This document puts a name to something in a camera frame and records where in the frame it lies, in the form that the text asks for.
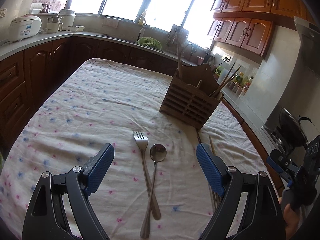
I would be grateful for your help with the spice jar rack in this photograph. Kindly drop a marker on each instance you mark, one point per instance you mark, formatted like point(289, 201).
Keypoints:
point(240, 84)

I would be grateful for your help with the person's right hand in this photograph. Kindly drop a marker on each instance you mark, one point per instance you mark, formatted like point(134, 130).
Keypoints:
point(292, 219)

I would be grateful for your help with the steel fork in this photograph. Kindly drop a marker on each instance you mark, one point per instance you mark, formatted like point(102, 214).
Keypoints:
point(142, 143)

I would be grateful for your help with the chrome kitchen faucet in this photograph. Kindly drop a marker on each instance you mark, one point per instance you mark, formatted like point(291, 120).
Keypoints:
point(140, 20)

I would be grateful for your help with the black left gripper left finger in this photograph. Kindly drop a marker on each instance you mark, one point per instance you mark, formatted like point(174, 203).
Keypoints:
point(46, 217)

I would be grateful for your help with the white blender jug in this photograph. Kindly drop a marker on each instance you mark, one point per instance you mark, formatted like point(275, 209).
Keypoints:
point(54, 24)

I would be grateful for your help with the knife rack on counter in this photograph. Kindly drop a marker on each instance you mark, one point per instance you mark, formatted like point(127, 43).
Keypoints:
point(177, 32)

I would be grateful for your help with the black electric kettle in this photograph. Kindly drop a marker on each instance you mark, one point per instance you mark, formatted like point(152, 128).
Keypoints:
point(208, 59)

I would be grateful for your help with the white floral tablecloth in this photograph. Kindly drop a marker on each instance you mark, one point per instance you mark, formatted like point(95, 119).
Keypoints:
point(105, 102)

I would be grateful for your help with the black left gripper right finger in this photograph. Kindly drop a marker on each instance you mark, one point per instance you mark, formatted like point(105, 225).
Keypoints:
point(249, 207)

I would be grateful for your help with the black wok on stove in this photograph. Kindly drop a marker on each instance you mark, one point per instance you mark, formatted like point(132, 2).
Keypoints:
point(289, 135)

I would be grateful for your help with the metal chopstick on cloth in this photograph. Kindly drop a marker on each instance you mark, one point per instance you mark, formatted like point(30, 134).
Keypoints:
point(215, 197)

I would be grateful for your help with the white pitcher green handle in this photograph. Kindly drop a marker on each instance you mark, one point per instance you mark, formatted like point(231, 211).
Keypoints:
point(222, 72)

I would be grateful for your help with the green colander with vegetables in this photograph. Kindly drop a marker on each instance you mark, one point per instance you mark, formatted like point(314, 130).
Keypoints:
point(150, 43)

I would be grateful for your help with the wooden utensil holder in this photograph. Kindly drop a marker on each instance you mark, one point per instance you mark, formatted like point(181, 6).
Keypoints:
point(191, 96)

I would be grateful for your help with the steel spoon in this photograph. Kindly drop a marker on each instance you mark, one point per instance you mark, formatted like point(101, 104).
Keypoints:
point(158, 153)

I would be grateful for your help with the upper wooden cabinets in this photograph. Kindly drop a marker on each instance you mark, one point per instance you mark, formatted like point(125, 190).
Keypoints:
point(249, 24)

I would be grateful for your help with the white rice cooker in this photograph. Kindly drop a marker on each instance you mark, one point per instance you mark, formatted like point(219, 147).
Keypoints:
point(24, 27)

